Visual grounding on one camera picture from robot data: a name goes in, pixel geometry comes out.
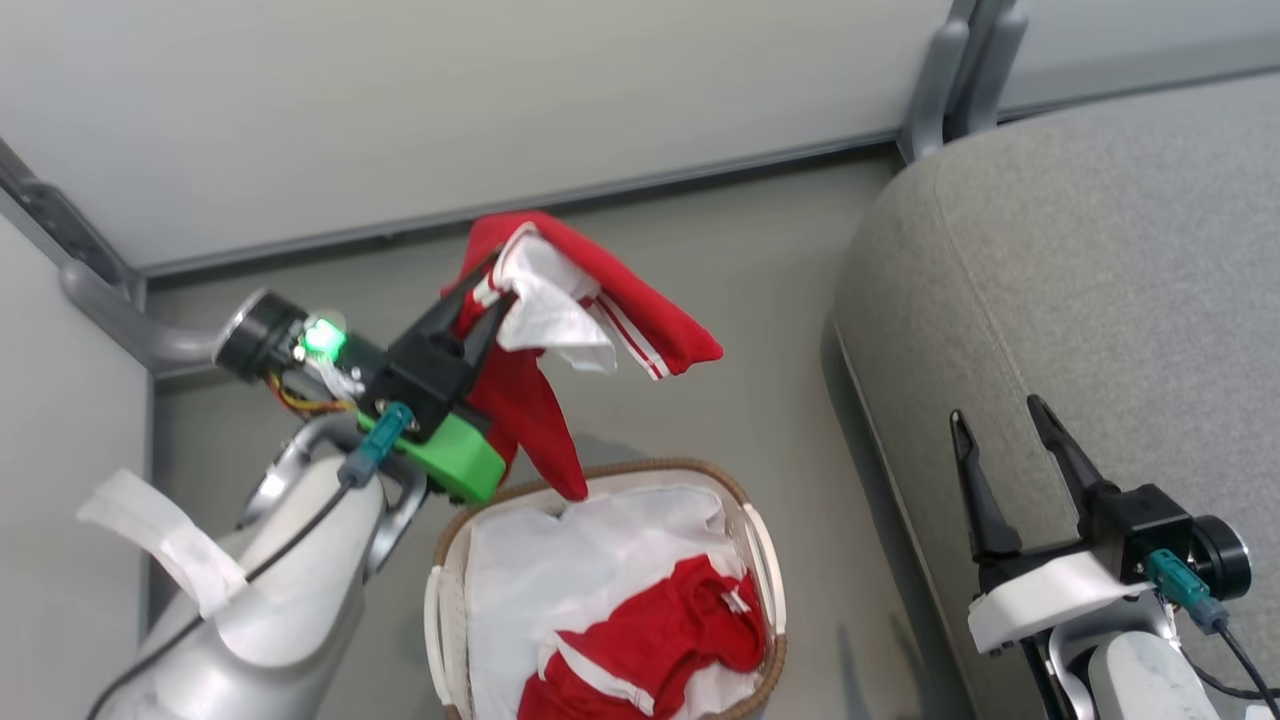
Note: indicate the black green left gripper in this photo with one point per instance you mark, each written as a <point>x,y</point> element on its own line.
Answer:
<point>425,385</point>

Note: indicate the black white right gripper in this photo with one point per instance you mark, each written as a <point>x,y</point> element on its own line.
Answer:
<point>1050,595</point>

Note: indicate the red white striped garment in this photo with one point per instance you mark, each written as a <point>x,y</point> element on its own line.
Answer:
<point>640,310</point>

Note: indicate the red garment white trim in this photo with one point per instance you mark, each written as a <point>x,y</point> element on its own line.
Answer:
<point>660,630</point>

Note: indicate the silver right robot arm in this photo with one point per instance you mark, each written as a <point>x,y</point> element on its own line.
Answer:
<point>1140,680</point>

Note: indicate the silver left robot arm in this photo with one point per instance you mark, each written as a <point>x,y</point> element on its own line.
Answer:
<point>290,580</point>

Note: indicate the white basket liner cloth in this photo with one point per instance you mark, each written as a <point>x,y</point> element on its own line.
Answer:
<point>560,570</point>

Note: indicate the white woven laundry basket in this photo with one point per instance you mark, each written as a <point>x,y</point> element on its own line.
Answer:
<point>770,560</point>

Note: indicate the grey fabric sofa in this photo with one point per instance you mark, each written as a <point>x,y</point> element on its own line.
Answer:
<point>1100,280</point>

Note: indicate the grey partition leg with caster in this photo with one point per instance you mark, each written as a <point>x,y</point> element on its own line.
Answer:
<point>130,325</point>

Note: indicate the white tape strip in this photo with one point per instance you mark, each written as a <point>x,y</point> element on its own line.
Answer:
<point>185,550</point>

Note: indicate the aluminium partition base rail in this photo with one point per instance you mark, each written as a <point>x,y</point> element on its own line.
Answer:
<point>520,205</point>

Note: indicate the grey partition corner post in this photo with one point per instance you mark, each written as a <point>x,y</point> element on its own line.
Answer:
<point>60,225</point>

